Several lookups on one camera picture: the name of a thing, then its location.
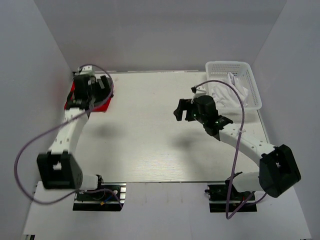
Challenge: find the white t shirt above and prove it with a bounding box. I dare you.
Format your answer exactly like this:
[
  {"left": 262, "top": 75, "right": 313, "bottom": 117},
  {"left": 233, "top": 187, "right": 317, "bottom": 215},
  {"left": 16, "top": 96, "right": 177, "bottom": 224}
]
[{"left": 209, "top": 72, "right": 249, "bottom": 108}]

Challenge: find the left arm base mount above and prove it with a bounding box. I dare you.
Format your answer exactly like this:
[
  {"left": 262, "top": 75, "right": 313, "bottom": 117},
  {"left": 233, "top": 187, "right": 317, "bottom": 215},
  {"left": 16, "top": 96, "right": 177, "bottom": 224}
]
[{"left": 72, "top": 182, "right": 127, "bottom": 212}]

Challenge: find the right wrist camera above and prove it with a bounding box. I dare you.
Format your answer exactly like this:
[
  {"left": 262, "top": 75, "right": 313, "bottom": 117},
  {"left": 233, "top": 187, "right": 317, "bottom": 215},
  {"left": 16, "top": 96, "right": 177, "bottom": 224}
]
[{"left": 191, "top": 85, "right": 207, "bottom": 99}]

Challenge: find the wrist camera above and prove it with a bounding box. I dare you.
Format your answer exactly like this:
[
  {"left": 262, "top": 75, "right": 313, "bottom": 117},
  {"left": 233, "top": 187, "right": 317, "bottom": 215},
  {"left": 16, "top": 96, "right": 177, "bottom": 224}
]
[
  {"left": 76, "top": 65, "right": 96, "bottom": 76},
  {"left": 191, "top": 85, "right": 207, "bottom": 99}
]

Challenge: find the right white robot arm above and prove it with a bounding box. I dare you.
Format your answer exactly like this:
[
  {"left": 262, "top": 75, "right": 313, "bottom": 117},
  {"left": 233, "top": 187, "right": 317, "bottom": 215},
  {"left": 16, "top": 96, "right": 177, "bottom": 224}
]
[{"left": 173, "top": 95, "right": 302, "bottom": 200}]

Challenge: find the grey t shirt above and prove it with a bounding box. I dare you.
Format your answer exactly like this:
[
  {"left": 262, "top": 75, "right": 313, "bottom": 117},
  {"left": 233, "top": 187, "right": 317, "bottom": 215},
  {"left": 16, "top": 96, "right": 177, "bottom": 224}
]
[{"left": 95, "top": 75, "right": 111, "bottom": 103}]

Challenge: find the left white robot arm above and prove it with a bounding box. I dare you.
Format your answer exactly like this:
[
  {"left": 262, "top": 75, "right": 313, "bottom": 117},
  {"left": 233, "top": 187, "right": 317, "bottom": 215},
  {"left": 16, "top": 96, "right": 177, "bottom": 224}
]
[{"left": 36, "top": 73, "right": 113, "bottom": 200}]

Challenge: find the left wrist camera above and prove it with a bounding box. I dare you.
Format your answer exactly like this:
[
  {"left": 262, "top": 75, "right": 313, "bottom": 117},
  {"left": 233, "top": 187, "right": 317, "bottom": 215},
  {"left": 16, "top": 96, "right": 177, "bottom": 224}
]
[{"left": 76, "top": 65, "right": 96, "bottom": 76}]

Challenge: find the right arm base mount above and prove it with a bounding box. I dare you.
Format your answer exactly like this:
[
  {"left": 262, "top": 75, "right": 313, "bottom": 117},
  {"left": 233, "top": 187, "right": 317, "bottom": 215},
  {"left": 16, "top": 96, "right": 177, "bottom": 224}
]
[{"left": 204, "top": 184, "right": 257, "bottom": 213}]

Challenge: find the red folded t shirt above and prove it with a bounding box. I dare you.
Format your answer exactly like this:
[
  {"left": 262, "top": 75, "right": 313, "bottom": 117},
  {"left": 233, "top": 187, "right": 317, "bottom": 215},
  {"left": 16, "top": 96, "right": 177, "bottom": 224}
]
[{"left": 64, "top": 81, "right": 114, "bottom": 113}]

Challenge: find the white plastic basket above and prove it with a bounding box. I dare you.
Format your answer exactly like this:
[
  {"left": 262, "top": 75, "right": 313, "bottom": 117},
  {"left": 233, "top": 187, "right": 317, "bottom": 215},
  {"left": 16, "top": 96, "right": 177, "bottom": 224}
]
[{"left": 204, "top": 61, "right": 262, "bottom": 113}]

